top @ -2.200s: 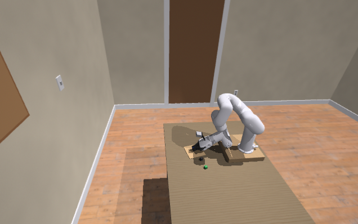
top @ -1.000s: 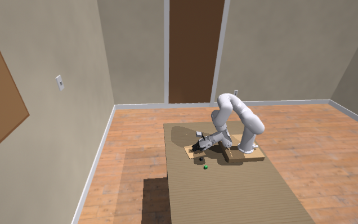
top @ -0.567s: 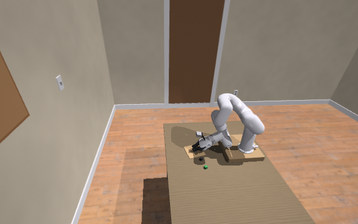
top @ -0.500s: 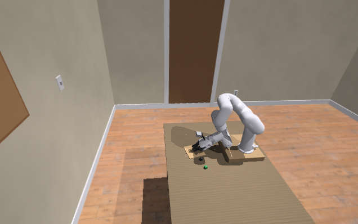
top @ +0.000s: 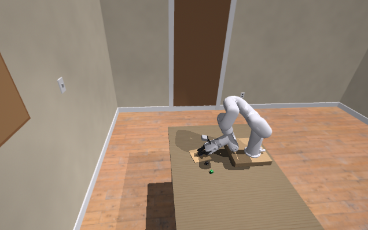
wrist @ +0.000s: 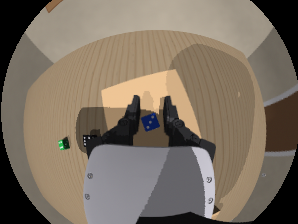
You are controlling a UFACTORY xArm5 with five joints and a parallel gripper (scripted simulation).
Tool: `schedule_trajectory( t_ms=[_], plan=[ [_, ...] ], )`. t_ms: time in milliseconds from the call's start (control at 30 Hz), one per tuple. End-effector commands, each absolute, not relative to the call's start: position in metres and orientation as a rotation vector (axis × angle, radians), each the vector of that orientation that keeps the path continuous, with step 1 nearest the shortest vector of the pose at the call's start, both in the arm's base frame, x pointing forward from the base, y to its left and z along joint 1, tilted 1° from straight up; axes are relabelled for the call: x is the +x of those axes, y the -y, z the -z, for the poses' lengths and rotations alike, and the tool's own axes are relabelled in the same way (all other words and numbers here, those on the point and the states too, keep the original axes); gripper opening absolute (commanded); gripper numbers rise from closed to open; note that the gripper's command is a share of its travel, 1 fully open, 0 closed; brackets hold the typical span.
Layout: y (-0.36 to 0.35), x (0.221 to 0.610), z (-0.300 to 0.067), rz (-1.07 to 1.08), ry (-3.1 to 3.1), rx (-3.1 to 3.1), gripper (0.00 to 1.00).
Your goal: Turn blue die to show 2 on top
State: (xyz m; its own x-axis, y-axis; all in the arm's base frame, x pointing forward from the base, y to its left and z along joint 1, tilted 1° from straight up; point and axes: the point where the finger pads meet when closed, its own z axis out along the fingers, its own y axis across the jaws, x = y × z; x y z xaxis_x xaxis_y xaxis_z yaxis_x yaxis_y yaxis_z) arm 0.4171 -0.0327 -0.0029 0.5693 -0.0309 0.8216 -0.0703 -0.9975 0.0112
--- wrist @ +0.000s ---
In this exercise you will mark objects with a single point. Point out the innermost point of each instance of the black die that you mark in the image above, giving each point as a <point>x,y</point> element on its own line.
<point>87,137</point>

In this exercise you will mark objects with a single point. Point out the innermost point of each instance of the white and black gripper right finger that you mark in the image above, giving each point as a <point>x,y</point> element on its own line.
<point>178,134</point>

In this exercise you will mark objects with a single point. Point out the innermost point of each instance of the blue die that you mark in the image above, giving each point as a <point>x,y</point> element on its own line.
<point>150,122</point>

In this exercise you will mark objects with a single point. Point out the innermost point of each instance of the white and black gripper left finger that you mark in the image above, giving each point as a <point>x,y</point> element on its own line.
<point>123,132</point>

